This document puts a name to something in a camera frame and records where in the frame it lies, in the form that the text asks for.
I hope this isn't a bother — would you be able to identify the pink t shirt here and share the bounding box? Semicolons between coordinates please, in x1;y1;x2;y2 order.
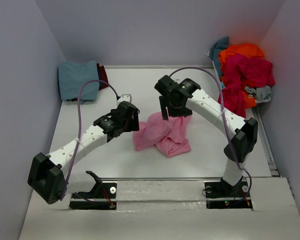
132;112;192;158

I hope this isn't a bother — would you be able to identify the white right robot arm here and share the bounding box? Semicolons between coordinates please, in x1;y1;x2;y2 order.
154;75;258;197

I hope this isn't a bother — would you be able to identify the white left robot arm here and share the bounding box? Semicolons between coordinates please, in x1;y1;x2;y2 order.
27;101;140;205

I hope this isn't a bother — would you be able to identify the clear plastic bin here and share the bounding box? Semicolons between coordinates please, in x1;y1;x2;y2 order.
206;50;225;90

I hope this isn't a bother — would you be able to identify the folded dark red t shirt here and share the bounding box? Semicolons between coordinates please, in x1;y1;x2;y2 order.
96;63;109;90

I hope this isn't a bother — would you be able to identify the folded light blue t shirt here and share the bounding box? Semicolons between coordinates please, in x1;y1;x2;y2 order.
58;60;100;101

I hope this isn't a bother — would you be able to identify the magenta t shirt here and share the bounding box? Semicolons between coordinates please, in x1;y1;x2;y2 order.
219;54;276;118

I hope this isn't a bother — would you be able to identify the teal t shirt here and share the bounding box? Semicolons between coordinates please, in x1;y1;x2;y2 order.
210;36;230;70

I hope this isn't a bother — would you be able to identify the grey t shirt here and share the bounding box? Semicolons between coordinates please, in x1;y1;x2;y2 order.
244;85;272;104

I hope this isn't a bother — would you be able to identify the orange t shirt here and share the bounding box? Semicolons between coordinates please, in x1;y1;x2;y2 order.
216;43;265;87

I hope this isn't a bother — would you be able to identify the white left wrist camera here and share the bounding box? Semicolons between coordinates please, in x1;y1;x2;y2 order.
117;94;132;103

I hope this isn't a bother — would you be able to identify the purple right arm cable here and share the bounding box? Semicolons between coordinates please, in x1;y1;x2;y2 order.
168;66;253;208

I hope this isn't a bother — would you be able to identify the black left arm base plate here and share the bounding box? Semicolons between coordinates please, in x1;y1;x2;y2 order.
69;181;117;211

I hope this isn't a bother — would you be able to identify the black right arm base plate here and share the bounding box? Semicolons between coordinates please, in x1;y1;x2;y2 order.
201;180;253;210

